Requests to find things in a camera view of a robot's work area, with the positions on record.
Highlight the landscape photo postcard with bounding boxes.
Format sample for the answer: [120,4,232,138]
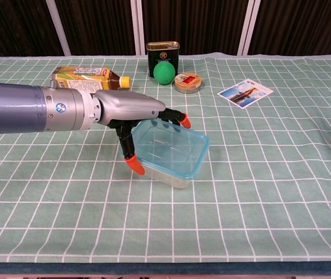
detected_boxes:
[217,78,274,109]

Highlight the clear plastic container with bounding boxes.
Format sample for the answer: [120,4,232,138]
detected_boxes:
[141,162,195,189]

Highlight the dark green rectangular tin can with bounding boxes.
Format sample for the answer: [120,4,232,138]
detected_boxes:
[145,41,181,78]

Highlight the green checked tablecloth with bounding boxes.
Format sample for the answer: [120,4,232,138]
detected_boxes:
[0,52,331,264]

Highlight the green ball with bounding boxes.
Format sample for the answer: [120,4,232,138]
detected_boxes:
[153,62,174,85]

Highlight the clear blue plastic tray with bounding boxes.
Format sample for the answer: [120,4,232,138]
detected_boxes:
[121,118,210,178]

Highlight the dark folding partition screen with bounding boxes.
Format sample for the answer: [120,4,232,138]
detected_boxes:
[0,0,331,58]

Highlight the yellow label tea bottle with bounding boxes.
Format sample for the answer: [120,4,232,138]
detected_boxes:
[51,66,132,94]

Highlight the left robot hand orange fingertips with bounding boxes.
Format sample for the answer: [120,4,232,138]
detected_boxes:
[94,89,192,176]

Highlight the round tin red label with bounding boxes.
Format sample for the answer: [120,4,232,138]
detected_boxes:
[174,72,202,94]

